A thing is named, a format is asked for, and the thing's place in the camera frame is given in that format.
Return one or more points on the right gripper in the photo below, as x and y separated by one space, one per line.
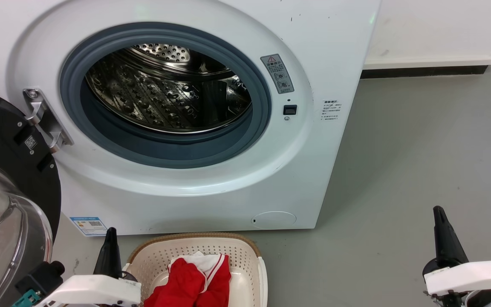
480 299

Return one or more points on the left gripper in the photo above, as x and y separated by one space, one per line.
128 276

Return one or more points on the red garment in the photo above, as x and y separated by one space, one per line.
181 283

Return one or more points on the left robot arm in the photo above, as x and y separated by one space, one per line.
41 277

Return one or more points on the cream perforated laundry basket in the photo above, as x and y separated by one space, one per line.
245 264

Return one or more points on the black washer door with glass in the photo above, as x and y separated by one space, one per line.
2 136

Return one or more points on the stainless steel washing machine drum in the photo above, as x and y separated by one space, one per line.
151 94

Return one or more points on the blue energy label sticker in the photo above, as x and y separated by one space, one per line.
88 226

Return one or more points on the teal connector plug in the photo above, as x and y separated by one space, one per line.
26 298

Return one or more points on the grey rubber door gasket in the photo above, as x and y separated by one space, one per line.
164 150

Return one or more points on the white front-loading washing machine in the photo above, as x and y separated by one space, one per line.
211 187

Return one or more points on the QR code sticker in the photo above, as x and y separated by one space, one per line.
30 142

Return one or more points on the metal door hinge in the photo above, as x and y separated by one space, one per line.
47 121

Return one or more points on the round filter cover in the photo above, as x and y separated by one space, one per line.
273 220

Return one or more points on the small printed text label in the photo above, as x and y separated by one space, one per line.
331 111

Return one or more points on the black door latch socket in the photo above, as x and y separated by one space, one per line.
290 109

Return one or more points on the grey warning sticker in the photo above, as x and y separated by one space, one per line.
277 73

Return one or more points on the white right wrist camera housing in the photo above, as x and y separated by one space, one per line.
471 275

